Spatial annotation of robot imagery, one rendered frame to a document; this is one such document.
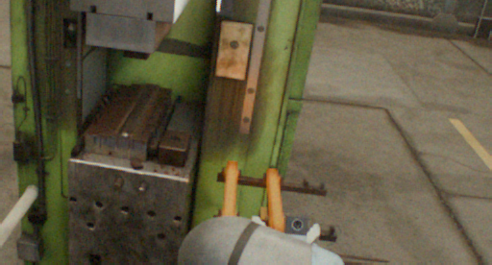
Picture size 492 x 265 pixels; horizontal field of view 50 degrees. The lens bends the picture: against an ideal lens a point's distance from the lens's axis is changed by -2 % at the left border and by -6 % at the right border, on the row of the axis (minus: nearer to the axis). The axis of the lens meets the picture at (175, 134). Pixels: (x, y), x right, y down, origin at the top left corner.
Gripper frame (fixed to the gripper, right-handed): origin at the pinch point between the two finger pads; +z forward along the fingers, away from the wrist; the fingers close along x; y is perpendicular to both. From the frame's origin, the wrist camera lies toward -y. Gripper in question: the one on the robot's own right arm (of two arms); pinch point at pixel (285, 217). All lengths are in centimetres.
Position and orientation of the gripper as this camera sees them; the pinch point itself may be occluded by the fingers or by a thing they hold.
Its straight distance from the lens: 126.4
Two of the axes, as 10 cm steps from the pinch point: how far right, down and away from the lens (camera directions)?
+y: -0.9, 8.8, 4.7
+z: 1.0, -4.6, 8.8
